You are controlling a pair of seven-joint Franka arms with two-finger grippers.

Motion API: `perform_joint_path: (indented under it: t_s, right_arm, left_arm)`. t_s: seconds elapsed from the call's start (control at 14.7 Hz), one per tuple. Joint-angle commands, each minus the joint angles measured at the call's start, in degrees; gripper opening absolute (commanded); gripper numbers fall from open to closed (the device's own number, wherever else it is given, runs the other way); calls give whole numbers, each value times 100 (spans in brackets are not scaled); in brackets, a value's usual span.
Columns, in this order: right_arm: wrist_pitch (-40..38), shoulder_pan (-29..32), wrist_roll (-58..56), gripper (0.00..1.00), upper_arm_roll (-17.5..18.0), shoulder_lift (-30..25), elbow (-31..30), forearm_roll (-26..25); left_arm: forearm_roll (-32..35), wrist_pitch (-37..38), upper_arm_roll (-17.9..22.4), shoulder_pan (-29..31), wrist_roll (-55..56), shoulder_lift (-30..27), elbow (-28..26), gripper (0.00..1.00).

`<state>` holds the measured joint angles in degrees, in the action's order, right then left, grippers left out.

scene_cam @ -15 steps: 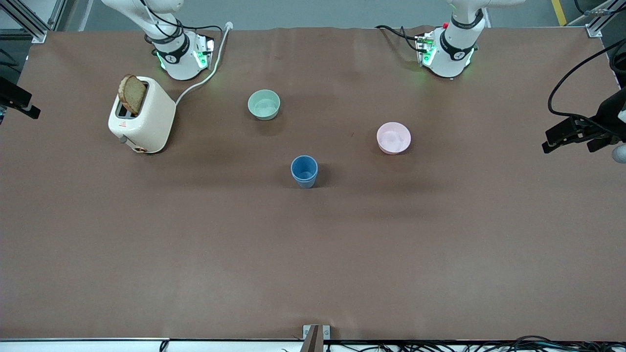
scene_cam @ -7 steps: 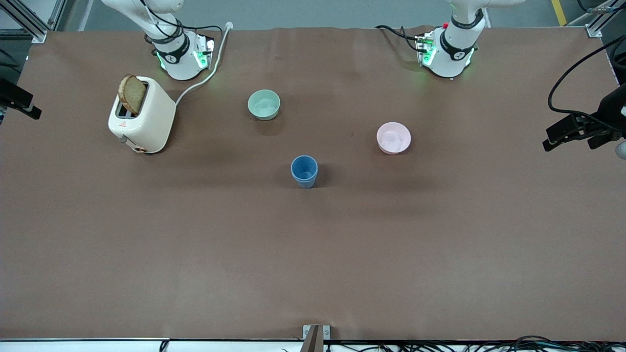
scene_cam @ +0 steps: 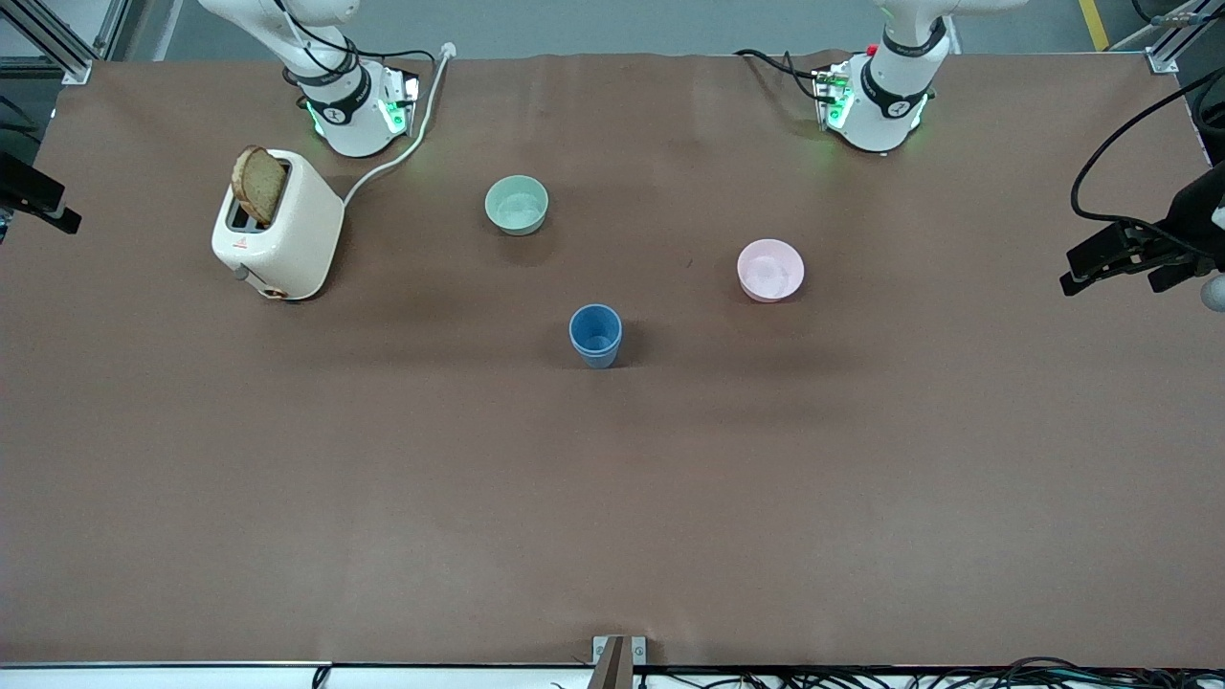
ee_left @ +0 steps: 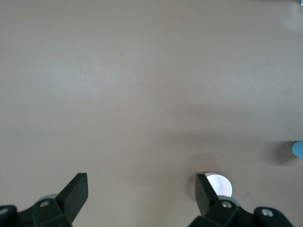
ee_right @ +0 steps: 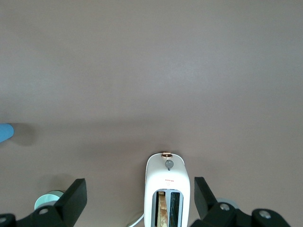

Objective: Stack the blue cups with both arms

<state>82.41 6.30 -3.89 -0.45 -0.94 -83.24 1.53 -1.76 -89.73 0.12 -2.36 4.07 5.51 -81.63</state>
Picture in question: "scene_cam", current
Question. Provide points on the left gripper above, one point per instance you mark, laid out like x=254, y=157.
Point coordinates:
x=1190, y=222

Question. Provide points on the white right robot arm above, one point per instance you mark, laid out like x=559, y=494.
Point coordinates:
x=354, y=124

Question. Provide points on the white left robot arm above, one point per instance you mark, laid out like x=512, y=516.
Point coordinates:
x=876, y=120

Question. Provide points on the brown bread slice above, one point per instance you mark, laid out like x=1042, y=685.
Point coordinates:
x=258, y=187

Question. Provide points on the cream white toaster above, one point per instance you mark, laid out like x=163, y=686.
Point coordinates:
x=297, y=239

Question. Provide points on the pale pink bowl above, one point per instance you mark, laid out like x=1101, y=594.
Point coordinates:
x=770, y=271

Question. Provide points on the mint green bowl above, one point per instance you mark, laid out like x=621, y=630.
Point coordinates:
x=517, y=206

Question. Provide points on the brown table mat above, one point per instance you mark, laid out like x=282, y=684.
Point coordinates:
x=612, y=478

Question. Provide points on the aluminium frame profile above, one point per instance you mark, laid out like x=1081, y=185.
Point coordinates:
x=1163, y=59
x=57, y=48

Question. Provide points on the metal mounting bracket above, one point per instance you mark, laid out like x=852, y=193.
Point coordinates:
x=619, y=660

